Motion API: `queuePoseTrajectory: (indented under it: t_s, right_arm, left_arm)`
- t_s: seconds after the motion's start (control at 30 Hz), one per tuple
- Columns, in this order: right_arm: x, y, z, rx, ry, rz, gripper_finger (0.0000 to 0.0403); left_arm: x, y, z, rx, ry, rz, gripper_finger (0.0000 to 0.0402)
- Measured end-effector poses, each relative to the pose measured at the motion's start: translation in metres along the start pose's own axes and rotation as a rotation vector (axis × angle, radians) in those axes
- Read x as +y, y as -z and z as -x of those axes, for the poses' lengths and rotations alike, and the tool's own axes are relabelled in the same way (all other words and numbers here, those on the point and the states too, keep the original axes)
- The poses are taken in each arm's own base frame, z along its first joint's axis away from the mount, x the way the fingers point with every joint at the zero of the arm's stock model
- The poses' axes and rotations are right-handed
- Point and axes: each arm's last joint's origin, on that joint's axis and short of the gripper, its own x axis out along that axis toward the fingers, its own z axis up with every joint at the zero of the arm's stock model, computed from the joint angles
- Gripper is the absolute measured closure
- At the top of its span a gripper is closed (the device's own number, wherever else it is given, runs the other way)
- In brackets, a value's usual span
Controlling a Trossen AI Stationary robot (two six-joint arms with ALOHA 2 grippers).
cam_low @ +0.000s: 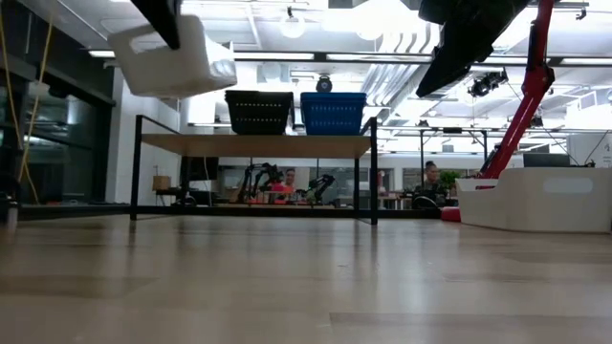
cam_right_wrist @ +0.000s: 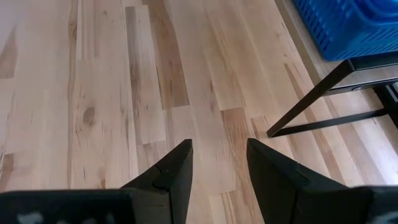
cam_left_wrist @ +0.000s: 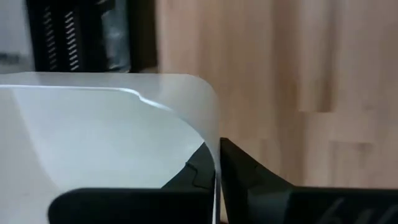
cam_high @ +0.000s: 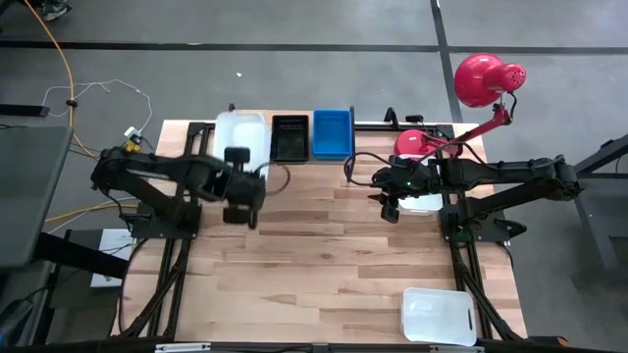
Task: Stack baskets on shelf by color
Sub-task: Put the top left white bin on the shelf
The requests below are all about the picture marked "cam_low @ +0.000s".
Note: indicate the small cardboard box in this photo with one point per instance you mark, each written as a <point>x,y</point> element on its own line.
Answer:
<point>161,183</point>

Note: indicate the dark computer screen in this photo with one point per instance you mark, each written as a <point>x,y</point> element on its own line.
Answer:
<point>546,160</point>

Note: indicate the person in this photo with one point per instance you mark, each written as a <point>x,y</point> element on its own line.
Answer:
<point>431,181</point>
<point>289,179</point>

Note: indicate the black background frame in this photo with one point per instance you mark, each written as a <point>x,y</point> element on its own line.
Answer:
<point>452,129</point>

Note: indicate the red desk lamp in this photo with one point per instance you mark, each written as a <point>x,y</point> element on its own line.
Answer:
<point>538,76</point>

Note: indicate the white cabinet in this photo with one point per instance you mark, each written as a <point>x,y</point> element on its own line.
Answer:
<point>590,150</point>

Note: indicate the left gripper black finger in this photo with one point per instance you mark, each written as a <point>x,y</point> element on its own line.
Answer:
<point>162,19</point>

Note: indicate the white plastic basket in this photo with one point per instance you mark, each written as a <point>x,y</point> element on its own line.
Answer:
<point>535,205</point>
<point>191,71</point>

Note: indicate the small gray cylinder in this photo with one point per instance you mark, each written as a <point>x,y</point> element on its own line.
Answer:
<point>9,212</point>

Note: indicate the green potted plant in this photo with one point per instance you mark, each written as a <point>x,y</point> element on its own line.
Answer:
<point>450,179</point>

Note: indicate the black rail with light bars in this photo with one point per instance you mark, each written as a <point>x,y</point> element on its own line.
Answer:
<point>334,56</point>

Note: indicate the black monitor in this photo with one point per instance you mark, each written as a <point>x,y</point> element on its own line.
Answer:
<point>198,168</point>

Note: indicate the white globe pendant lamp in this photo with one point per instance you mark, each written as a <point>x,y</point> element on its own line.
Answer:
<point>292,24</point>
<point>369,33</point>

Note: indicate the black background robot arm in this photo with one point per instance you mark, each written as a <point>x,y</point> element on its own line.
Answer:
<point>260,181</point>
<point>320,187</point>

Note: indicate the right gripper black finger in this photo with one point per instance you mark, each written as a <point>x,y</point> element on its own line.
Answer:
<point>473,50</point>
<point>447,43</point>

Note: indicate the black ceiling spotlight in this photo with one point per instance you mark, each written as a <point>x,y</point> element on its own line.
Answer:
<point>323,83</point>
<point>487,83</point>

